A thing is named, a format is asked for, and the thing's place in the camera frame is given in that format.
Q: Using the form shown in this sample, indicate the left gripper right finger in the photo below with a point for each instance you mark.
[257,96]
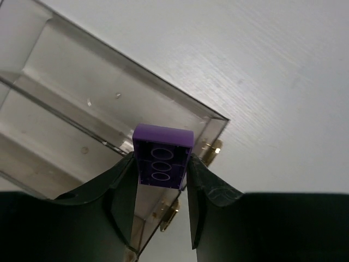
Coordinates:
[229,225]

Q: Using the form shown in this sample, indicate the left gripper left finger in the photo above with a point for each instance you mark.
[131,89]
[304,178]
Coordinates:
[93,222]

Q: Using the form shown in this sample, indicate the purple lego brick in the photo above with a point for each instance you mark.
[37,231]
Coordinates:
[162,154]

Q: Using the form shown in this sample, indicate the clear container near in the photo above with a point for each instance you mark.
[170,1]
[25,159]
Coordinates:
[141,234]

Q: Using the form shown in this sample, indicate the clear container far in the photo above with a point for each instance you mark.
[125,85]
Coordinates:
[41,43]

